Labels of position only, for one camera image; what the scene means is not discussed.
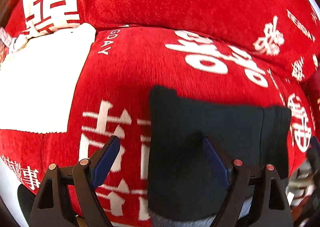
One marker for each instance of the white cloth mat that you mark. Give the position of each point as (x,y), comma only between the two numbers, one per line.
(38,81)

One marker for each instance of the grey crumpled garment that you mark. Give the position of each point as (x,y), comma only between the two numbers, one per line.
(11,43)

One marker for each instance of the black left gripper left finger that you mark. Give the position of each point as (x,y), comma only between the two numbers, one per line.
(52,205)

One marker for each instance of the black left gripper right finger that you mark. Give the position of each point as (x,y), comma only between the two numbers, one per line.
(255,196)

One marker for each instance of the dark red embroidered cushion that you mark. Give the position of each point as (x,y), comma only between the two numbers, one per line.
(311,88)

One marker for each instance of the red wedding sofa cover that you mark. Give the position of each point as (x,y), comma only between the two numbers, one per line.
(227,52)

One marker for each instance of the black pants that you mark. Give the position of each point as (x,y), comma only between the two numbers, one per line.
(182,188)

